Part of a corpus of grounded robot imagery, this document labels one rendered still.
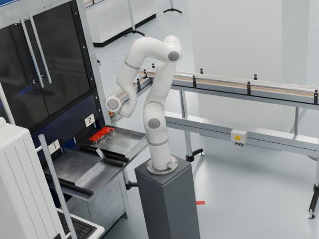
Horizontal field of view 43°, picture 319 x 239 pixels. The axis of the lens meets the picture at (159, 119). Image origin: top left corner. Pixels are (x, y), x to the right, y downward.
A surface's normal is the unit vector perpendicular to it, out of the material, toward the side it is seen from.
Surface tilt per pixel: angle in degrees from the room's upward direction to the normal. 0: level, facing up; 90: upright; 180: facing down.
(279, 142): 90
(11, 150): 90
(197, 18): 90
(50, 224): 90
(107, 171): 0
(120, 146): 0
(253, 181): 0
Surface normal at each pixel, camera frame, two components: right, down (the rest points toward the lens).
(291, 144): -0.53, 0.48
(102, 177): -0.14, -0.86
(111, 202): 0.84, 0.16
